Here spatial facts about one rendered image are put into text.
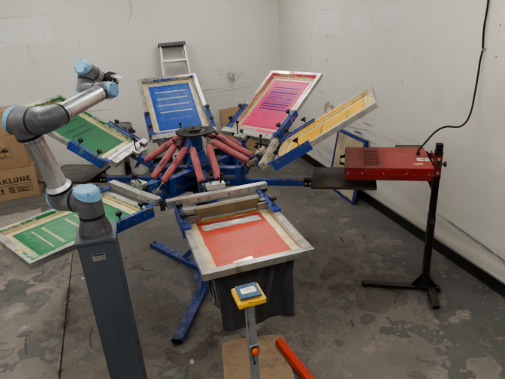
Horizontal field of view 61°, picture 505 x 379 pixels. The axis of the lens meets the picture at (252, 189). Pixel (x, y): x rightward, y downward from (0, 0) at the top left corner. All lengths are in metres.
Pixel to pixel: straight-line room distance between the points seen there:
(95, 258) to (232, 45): 5.02
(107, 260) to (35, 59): 4.66
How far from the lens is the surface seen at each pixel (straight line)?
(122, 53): 6.49
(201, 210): 2.60
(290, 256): 2.21
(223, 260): 2.25
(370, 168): 2.99
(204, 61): 6.64
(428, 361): 3.16
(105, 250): 2.16
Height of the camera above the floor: 2.14
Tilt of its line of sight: 23 degrees down
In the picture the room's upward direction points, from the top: 4 degrees counter-clockwise
